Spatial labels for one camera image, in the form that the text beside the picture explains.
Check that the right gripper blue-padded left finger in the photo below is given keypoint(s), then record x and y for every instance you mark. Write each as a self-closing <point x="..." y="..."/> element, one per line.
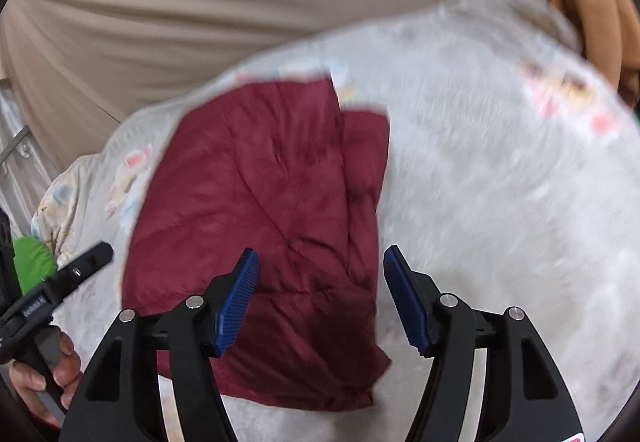
<point x="118" y="398"/>

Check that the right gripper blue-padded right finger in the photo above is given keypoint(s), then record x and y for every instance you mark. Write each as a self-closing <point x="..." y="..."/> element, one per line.
<point x="524" y="396"/>

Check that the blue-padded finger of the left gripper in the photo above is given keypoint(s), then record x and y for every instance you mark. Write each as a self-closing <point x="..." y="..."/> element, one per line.
<point x="76" y="272"/>

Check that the maroon quilted puffer jacket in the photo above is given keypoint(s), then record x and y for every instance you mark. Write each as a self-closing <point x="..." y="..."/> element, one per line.
<point x="280" y="168"/>

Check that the green object at bedside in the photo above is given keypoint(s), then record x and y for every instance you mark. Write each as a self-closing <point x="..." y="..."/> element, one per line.
<point x="33" y="262"/>

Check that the white floral fleece blanket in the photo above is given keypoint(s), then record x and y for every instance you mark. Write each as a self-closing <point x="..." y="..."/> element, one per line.
<point x="513" y="179"/>

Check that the white metal window rail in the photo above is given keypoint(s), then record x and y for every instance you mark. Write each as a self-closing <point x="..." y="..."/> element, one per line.
<point x="26" y="172"/>

